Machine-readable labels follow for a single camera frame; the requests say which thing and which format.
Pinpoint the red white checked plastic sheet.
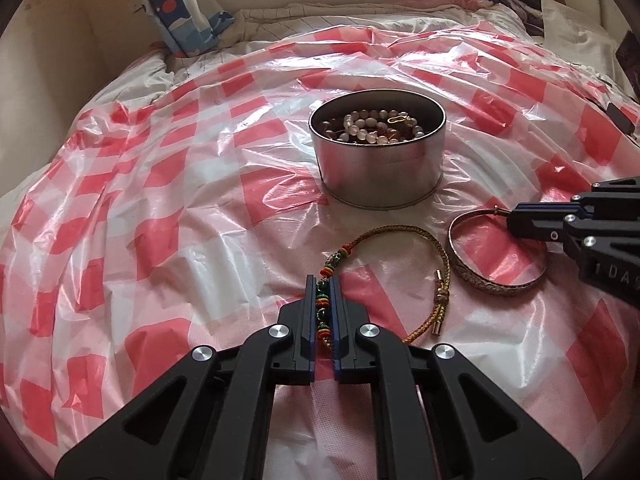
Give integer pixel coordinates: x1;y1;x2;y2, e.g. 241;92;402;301
0;25;640;480

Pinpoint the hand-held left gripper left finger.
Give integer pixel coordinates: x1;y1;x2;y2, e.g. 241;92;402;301
54;274;321;480

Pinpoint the small black device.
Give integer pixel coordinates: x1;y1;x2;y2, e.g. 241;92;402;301
606;102;638;136

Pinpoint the dark clothing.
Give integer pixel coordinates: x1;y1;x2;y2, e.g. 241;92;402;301
500;0;548;36

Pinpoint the engraved metal bangle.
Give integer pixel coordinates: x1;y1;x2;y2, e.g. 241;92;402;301
447;206;548;297

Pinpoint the white pillow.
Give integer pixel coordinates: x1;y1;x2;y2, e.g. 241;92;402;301
540;0;616;81

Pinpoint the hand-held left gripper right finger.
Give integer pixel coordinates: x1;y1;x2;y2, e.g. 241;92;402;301
330;275;584;480

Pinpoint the gold braided rope bracelet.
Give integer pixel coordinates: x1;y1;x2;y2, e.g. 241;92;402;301
315;226;452;356

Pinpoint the brown bead bracelet gold clasp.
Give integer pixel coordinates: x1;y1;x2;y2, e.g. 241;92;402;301
377;115;423;145

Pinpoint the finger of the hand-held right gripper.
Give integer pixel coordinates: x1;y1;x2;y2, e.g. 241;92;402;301
506;205;640;307
514;176;640;217

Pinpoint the round metal tin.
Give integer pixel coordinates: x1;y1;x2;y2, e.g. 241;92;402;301
308;91;447;209

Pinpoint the white pearl bracelet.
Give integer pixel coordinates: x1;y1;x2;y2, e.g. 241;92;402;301
342;109;426;145

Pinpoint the blue patterned pillow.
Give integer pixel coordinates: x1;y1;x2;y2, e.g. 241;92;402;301
134;0;236;58

